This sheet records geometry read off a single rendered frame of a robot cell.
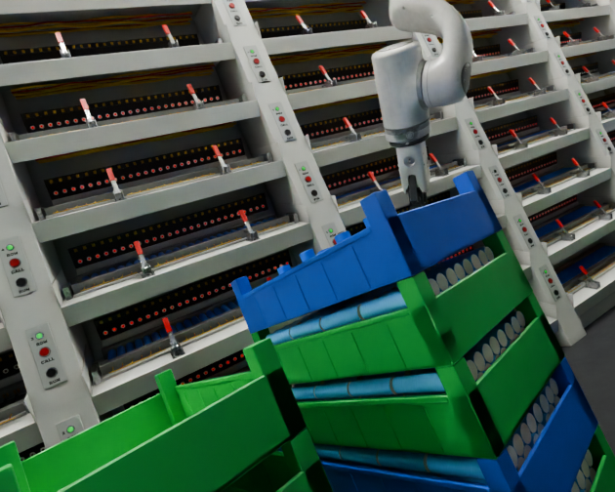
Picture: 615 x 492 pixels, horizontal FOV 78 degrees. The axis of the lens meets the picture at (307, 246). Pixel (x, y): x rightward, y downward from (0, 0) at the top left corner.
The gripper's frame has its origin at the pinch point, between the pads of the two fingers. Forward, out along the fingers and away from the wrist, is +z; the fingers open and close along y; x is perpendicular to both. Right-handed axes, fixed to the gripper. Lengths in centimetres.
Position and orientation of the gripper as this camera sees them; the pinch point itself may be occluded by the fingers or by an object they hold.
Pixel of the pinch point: (419, 206)
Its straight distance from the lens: 84.6
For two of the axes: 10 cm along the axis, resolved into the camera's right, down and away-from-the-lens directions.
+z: 2.8, 8.1, 5.1
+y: 2.8, -5.7, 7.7
